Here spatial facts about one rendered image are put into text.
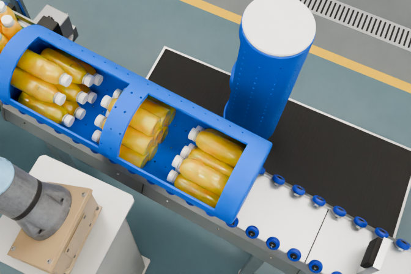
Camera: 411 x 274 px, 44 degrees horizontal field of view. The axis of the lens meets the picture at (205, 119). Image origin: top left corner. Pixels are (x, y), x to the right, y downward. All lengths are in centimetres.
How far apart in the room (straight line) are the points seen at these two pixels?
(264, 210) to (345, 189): 100
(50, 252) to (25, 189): 17
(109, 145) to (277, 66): 73
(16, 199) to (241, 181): 60
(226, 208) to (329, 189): 123
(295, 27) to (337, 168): 100
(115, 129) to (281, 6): 83
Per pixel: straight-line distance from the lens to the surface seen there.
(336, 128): 281
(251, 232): 170
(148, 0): 329
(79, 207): 135
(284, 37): 193
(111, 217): 152
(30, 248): 144
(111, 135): 156
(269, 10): 199
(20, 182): 132
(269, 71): 198
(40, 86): 174
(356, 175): 275
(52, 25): 201
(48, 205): 136
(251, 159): 149
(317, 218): 180
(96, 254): 151
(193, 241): 267
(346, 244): 181
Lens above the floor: 262
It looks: 66 degrees down
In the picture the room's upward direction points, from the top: 7 degrees clockwise
